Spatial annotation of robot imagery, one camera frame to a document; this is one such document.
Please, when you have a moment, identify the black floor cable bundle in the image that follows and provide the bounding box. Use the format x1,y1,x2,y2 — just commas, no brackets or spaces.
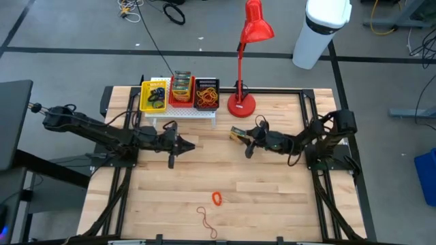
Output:
408,27,436,69

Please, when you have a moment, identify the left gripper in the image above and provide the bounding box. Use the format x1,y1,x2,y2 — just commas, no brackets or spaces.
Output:
151,121,196,169

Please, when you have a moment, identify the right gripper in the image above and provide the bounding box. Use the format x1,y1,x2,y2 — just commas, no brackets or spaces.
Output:
243,126,286,159

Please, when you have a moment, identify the red rubber band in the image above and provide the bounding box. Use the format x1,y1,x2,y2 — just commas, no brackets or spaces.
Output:
196,206,219,240

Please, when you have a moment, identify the grey metal desk leg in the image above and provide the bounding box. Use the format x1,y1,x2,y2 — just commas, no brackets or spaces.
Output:
361,0,436,29

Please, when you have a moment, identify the black cable ring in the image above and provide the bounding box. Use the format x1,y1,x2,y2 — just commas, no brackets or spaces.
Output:
162,2,187,26

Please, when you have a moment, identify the yellow plastic basket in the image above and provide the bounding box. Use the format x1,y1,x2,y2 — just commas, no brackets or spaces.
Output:
139,80,168,114

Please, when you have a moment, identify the white perforated metal riser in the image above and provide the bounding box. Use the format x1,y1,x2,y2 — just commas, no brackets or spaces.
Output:
144,76,217,129

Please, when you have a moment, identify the red desk lamp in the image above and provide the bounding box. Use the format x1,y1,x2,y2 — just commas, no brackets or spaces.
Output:
227,0,276,119

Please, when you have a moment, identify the yellow floor cable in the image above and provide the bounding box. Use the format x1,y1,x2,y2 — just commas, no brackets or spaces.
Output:
369,0,398,36

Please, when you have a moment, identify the black desk support beam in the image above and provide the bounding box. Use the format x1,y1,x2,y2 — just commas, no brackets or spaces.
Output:
13,148,92,190

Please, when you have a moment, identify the yellow white cable bundle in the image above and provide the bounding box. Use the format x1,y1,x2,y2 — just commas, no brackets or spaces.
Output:
117,0,142,24

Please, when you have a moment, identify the black plastic basket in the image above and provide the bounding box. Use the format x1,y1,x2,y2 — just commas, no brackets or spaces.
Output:
193,78,221,112

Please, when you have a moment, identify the blue plastic bin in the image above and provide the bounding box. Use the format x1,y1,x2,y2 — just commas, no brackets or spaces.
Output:
414,147,436,208

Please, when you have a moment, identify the red plastic basket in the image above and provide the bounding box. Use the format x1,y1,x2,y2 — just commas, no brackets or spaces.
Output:
168,75,197,109

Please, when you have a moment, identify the dark grey side desk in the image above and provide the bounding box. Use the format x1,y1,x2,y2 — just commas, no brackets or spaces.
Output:
0,79,34,172

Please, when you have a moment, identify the grey metal desk foot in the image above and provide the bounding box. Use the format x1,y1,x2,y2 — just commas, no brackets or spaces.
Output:
390,108,436,120

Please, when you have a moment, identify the yellow cable bundle with knob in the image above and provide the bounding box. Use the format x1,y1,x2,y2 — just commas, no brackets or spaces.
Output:
28,101,45,114

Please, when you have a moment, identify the white cylindrical trash bin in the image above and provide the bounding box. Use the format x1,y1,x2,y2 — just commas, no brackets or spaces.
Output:
292,0,353,71

